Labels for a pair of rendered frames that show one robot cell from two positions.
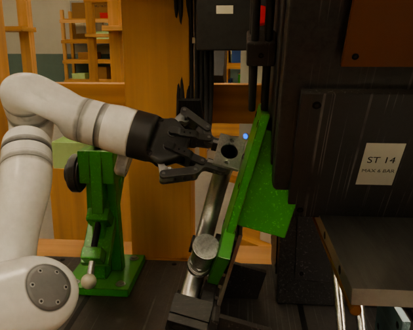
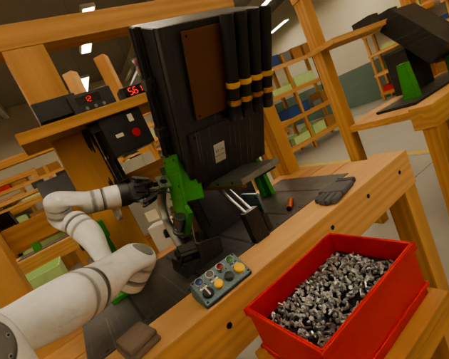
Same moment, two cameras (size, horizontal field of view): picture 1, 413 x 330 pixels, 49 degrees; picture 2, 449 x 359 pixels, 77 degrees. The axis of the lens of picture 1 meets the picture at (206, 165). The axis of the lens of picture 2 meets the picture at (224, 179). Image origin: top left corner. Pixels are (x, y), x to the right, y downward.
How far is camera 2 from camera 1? 0.43 m
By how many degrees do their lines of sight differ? 33
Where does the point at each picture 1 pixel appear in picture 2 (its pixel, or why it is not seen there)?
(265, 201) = (190, 186)
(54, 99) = (76, 196)
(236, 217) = (185, 197)
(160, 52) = (91, 170)
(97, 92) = not seen: hidden behind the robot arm
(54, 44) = not seen: outside the picture
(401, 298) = (253, 175)
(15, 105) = (59, 206)
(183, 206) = (140, 237)
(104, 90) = not seen: hidden behind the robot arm
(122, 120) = (114, 189)
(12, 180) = (87, 231)
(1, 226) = (96, 252)
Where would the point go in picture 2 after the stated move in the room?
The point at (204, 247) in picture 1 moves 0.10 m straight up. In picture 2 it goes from (179, 216) to (166, 189)
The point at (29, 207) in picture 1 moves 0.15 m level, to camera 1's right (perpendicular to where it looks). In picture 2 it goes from (102, 238) to (150, 211)
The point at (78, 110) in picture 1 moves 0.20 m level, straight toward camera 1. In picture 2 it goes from (90, 195) to (124, 181)
